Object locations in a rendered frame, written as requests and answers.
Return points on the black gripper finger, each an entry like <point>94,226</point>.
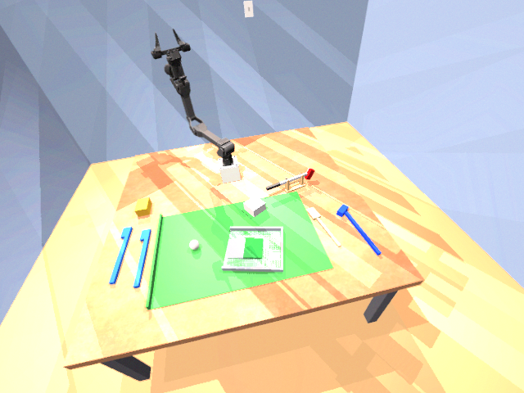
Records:
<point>178,40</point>
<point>157,44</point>

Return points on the green putting mat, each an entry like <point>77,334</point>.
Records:
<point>183,274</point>

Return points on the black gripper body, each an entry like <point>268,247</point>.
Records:
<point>159,54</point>

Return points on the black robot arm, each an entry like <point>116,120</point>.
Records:
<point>225,146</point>

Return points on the small yellow cube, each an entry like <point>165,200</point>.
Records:
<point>143,207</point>

